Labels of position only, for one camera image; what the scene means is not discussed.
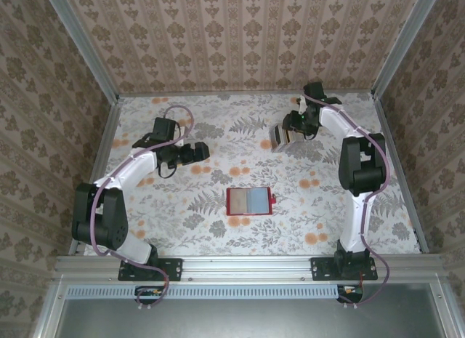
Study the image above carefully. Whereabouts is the black connector box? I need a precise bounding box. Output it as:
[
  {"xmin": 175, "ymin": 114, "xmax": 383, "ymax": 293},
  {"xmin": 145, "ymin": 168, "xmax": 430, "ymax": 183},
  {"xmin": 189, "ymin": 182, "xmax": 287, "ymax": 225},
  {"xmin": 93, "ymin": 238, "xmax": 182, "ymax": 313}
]
[
  {"xmin": 134, "ymin": 285, "xmax": 164, "ymax": 305},
  {"xmin": 336, "ymin": 283, "xmax": 364, "ymax": 303}
]

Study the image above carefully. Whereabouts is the white slotted cable duct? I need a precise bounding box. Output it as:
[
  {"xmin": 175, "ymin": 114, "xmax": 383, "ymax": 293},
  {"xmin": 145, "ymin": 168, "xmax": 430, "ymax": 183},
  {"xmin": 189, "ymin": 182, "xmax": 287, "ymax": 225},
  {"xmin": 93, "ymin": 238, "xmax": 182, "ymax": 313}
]
[{"xmin": 67, "ymin": 283, "xmax": 341, "ymax": 299}]

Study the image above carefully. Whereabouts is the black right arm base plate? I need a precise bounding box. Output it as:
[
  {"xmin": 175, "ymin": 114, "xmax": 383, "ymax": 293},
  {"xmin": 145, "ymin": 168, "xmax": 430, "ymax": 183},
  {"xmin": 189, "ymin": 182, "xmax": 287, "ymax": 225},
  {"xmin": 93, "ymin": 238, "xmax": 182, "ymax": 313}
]
[{"xmin": 310, "ymin": 257, "xmax": 379, "ymax": 282}]

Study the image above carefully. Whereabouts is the tan credit card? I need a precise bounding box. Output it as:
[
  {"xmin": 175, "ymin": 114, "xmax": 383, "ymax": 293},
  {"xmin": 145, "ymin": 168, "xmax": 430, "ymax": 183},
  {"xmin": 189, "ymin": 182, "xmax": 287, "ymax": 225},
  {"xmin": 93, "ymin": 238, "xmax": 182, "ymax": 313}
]
[{"xmin": 232, "ymin": 190, "xmax": 249, "ymax": 213}]

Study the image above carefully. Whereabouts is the small grey striped box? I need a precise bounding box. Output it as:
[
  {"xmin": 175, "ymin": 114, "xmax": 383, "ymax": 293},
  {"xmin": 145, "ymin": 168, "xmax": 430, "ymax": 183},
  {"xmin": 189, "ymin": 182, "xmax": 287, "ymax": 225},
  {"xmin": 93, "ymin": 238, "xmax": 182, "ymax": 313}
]
[{"xmin": 269, "ymin": 124, "xmax": 310, "ymax": 152}]

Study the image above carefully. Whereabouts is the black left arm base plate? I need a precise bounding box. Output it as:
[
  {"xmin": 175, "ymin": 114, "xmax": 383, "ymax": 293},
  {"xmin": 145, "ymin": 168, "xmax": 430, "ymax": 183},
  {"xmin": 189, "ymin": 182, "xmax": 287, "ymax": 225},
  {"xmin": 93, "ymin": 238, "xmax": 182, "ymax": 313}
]
[{"xmin": 118, "ymin": 257, "xmax": 183, "ymax": 282}]

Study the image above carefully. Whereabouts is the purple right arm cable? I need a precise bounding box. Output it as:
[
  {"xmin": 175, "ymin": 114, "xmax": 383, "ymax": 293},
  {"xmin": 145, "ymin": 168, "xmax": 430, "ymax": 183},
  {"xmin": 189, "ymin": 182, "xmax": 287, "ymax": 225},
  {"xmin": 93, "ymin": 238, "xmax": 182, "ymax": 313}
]
[{"xmin": 303, "ymin": 92, "xmax": 392, "ymax": 310}]

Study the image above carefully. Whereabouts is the aluminium side rail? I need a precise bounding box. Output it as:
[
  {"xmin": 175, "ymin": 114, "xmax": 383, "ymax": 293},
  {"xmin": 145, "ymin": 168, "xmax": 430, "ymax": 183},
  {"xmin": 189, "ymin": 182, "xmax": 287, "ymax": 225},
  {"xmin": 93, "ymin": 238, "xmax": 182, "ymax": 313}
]
[
  {"xmin": 68, "ymin": 97, "xmax": 123, "ymax": 257},
  {"xmin": 372, "ymin": 94, "xmax": 429, "ymax": 254}
]

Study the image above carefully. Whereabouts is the grey metal sheet panel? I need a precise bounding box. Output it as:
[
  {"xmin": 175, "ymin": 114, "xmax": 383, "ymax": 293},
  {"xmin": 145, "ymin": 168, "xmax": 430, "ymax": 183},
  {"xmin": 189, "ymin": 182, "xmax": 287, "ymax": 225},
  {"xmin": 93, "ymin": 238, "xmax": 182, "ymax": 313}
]
[{"xmin": 32, "ymin": 279, "xmax": 465, "ymax": 338}]

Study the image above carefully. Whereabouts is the aluminium frame rail with bases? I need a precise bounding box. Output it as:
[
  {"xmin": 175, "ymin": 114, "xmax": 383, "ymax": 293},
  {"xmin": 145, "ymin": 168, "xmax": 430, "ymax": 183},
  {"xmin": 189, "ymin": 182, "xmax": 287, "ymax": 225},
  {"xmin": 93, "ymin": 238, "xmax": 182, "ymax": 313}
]
[{"xmin": 54, "ymin": 255, "xmax": 446, "ymax": 281}]

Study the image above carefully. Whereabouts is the aluminium frame post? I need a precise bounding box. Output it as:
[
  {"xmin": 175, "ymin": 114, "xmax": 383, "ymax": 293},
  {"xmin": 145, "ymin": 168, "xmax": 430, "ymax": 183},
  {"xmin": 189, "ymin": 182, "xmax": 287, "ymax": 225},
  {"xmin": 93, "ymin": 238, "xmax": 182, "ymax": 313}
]
[
  {"xmin": 45, "ymin": 0, "xmax": 121, "ymax": 102},
  {"xmin": 370, "ymin": 0, "xmax": 444, "ymax": 99}
]

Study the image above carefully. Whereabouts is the floral table cover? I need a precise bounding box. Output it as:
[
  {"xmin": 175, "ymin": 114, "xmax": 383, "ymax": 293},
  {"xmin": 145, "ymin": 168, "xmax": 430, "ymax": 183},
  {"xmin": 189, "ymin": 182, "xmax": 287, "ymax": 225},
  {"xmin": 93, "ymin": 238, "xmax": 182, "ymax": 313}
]
[{"xmin": 83, "ymin": 94, "xmax": 424, "ymax": 257}]

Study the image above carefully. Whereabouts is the red leather card holder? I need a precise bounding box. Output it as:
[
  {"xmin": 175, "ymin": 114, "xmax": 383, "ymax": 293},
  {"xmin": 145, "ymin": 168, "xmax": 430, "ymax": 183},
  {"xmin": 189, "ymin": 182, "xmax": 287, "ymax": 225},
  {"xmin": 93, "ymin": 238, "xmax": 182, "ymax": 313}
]
[{"xmin": 225, "ymin": 187, "xmax": 279, "ymax": 217}]

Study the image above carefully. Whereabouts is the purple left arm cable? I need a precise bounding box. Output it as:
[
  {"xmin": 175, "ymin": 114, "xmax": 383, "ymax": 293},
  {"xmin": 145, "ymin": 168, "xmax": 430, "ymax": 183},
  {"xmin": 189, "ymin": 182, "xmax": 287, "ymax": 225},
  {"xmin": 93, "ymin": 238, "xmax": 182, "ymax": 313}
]
[{"xmin": 89, "ymin": 105, "xmax": 194, "ymax": 312}]

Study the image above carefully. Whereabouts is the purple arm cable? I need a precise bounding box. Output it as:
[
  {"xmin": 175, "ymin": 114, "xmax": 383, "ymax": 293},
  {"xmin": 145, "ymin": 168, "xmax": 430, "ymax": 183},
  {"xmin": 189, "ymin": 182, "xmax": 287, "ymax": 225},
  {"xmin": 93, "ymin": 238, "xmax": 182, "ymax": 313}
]
[
  {"xmin": 303, "ymin": 92, "xmax": 392, "ymax": 310},
  {"xmin": 89, "ymin": 105, "xmax": 194, "ymax": 312}
]

